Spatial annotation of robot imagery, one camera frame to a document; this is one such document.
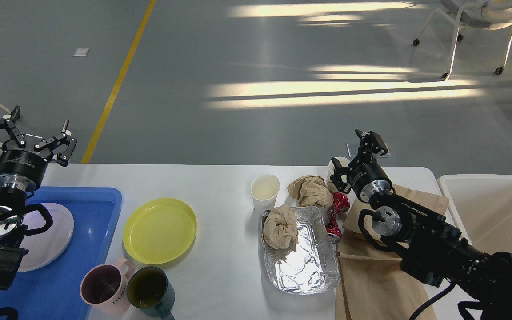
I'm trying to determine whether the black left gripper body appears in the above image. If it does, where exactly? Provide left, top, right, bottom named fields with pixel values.
left=0, top=150, right=48, bottom=192

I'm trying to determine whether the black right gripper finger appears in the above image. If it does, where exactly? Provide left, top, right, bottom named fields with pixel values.
left=330, top=158, right=350, bottom=194
left=354, top=129, right=389, bottom=164

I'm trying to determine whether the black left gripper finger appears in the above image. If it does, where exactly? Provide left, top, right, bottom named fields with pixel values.
left=0, top=106, right=26, bottom=151
left=34, top=120, right=77, bottom=167

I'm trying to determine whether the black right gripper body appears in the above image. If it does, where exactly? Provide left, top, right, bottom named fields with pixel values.
left=347, top=162, right=392, bottom=203

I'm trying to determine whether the yellow round plate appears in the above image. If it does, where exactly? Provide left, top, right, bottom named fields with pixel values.
left=122, top=198, right=197, bottom=265

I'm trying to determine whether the pink mug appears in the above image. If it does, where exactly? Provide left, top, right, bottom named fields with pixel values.
left=79, top=257, right=136, bottom=315

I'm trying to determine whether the dark green mug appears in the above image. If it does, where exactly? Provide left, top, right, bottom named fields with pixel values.
left=127, top=267, right=176, bottom=320

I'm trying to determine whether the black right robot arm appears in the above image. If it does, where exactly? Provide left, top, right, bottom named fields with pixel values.
left=330, top=129, right=512, bottom=320

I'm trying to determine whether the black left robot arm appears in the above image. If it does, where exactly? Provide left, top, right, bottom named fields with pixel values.
left=0, top=106, right=77, bottom=290

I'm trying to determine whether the white paper cup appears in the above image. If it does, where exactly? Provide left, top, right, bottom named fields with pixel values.
left=327, top=156, right=352, bottom=193
left=250, top=174, right=280, bottom=216

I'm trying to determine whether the crumpled brown paper ball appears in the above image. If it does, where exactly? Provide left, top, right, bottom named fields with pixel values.
left=287, top=176, right=334, bottom=208

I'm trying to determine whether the white round plate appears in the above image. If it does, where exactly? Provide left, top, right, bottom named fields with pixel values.
left=18, top=202, right=74, bottom=272

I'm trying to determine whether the crumpled brown paper in tray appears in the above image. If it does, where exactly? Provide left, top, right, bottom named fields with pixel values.
left=262, top=204, right=299, bottom=250

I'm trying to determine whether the aluminium foil tray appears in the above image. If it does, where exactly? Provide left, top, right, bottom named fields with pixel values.
left=260, top=206, right=341, bottom=295

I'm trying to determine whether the brown paper bag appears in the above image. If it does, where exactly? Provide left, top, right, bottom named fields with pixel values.
left=335, top=196, right=429, bottom=320

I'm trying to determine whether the blue plastic tray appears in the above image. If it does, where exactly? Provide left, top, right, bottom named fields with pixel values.
left=0, top=186, right=122, bottom=320

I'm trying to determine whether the white plastic bin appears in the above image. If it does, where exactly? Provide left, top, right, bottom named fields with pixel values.
left=437, top=174, right=512, bottom=254

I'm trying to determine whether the white chair on casters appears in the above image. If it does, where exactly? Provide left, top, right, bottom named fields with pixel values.
left=412, top=0, right=512, bottom=81

